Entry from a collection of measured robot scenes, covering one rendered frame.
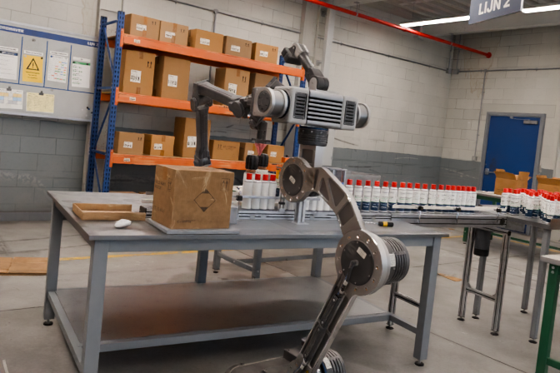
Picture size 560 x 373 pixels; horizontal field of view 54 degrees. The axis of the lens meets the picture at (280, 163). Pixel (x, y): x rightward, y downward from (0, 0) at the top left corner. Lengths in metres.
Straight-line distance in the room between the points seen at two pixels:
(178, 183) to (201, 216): 0.20
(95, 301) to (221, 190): 0.73
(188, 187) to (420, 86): 8.85
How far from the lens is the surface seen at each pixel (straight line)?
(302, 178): 2.33
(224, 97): 2.53
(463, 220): 4.19
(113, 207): 3.00
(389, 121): 10.38
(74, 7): 7.23
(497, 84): 11.21
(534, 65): 10.92
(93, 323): 2.54
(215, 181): 2.56
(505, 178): 8.46
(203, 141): 2.88
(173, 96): 6.79
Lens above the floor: 1.32
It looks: 3 degrees down
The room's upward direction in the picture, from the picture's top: 6 degrees clockwise
